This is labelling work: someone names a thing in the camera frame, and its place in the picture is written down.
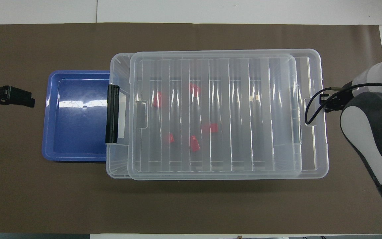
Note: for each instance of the clear ribbed plastic lid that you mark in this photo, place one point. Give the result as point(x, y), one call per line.
point(217, 116)

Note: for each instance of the clear plastic storage box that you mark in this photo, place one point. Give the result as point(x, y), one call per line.
point(315, 149)

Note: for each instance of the red block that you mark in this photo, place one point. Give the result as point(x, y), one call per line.
point(169, 138)
point(194, 143)
point(194, 89)
point(158, 99)
point(210, 128)

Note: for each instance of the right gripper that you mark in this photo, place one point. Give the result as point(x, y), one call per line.
point(345, 99)

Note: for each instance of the black box latch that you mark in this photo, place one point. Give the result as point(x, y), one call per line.
point(112, 114)

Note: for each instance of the blue plastic tray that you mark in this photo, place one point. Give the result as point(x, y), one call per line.
point(78, 116)

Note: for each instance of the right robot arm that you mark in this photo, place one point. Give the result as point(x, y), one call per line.
point(373, 132)

